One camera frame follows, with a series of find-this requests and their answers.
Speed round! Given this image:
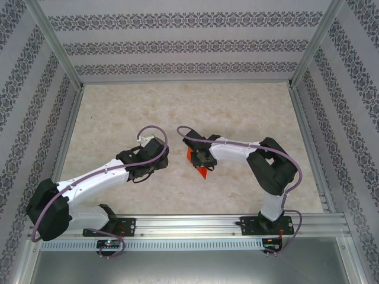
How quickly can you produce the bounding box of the orange paper sheet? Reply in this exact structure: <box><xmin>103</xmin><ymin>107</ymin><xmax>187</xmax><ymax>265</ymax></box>
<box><xmin>186</xmin><ymin>149</ymin><xmax>210</xmax><ymax>180</ymax></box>

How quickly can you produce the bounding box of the grey metal sheet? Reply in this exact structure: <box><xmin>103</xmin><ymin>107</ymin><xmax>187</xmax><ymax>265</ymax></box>
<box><xmin>29</xmin><ymin>250</ymin><xmax>362</xmax><ymax>284</ymax></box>

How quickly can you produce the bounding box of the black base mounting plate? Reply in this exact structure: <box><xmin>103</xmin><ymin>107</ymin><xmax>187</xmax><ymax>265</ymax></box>
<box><xmin>240</xmin><ymin>215</ymin><xmax>296</xmax><ymax>237</ymax></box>
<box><xmin>82</xmin><ymin>217</ymin><xmax>137</xmax><ymax>237</ymax></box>

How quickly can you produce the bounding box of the small circuit board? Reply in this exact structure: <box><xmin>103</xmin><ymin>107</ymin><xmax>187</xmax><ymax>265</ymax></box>
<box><xmin>263</xmin><ymin>238</ymin><xmax>282</xmax><ymax>252</ymax></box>
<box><xmin>97</xmin><ymin>240</ymin><xmax>121</xmax><ymax>249</ymax></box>

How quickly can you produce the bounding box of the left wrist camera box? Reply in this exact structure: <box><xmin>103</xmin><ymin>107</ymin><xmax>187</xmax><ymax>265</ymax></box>
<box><xmin>136</xmin><ymin>134</ymin><xmax>168</xmax><ymax>159</ymax></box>

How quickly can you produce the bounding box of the purple cable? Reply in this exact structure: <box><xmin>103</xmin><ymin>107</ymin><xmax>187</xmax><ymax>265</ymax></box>
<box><xmin>176</xmin><ymin>125</ymin><xmax>304</xmax><ymax>257</ymax></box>
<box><xmin>29</xmin><ymin>125</ymin><xmax>170</xmax><ymax>260</ymax></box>

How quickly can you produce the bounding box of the aluminium mounting rail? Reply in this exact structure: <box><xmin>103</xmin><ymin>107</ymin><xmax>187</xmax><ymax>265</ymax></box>
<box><xmin>28</xmin><ymin>215</ymin><xmax>352</xmax><ymax>239</ymax></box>

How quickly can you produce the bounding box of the aluminium table side rail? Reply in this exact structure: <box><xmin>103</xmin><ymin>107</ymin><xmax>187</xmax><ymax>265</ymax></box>
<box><xmin>40</xmin><ymin>84</ymin><xmax>86</xmax><ymax>216</ymax></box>
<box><xmin>288</xmin><ymin>84</ymin><xmax>338</xmax><ymax>214</ymax></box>

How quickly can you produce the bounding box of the thin aluminium wall beam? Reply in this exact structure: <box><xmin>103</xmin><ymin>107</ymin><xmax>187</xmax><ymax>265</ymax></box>
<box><xmin>80</xmin><ymin>78</ymin><xmax>294</xmax><ymax>86</ymax></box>

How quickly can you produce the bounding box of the slotted grey cable duct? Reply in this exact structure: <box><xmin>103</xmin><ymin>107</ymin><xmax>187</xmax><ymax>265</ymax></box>
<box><xmin>40</xmin><ymin>238</ymin><xmax>264</xmax><ymax>251</ymax></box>

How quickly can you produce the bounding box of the aluminium frame post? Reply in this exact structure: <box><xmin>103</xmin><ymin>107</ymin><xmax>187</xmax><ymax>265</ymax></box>
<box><xmin>25</xmin><ymin>0</ymin><xmax>85</xmax><ymax>89</ymax></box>
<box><xmin>287</xmin><ymin>0</ymin><xmax>347</xmax><ymax>89</ymax></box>

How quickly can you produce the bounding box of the aluminium frame beam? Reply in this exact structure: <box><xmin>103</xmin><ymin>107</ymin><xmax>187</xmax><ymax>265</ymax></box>
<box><xmin>11</xmin><ymin>238</ymin><xmax>41</xmax><ymax>284</ymax></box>
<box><xmin>337</xmin><ymin>236</ymin><xmax>368</xmax><ymax>284</ymax></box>

